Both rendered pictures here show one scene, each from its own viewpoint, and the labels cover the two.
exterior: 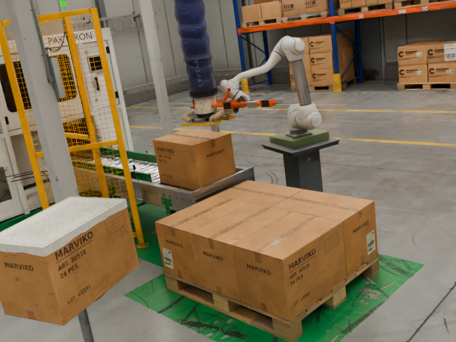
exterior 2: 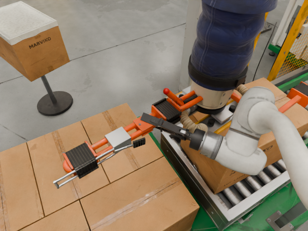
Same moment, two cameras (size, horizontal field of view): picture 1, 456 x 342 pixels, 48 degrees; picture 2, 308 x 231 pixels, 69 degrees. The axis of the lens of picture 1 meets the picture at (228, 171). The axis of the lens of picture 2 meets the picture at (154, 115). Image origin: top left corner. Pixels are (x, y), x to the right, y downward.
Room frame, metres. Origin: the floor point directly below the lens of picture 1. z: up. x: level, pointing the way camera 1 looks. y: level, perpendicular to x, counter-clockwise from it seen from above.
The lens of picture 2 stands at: (4.01, -0.67, 1.88)
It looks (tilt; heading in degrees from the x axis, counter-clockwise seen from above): 48 degrees down; 102
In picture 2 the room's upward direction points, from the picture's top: straight up
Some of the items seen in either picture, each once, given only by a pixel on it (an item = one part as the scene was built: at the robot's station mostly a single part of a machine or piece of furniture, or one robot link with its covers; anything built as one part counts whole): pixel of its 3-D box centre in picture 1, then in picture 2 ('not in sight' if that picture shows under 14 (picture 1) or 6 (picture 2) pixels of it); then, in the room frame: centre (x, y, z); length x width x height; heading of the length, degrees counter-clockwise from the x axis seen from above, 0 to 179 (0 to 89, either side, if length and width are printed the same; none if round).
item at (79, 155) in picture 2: (267, 102); (80, 157); (3.70, -0.36, 1.25); 0.08 x 0.07 x 0.05; 50
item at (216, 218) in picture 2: (226, 193); (189, 178); (4.09, 0.04, 0.48); 0.70 x 0.03 x 0.15; 133
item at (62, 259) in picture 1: (67, 254); (25, 39); (2.48, 0.89, 0.82); 0.60 x 0.40 x 0.40; 151
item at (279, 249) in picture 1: (264, 237); (81, 198); (3.39, -0.19, 0.34); 1.20 x 1.00 x 0.40; 43
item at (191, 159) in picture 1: (194, 158); (239, 133); (4.35, 0.27, 0.75); 0.60 x 0.40 x 0.40; 39
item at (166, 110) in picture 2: (230, 104); (166, 112); (3.93, -0.09, 1.24); 0.10 x 0.08 x 0.06; 140
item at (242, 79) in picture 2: (203, 91); (217, 66); (4.09, 0.10, 1.34); 0.23 x 0.23 x 0.04
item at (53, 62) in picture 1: (53, 78); not in sight; (4.02, 1.22, 1.62); 0.20 x 0.05 x 0.30; 43
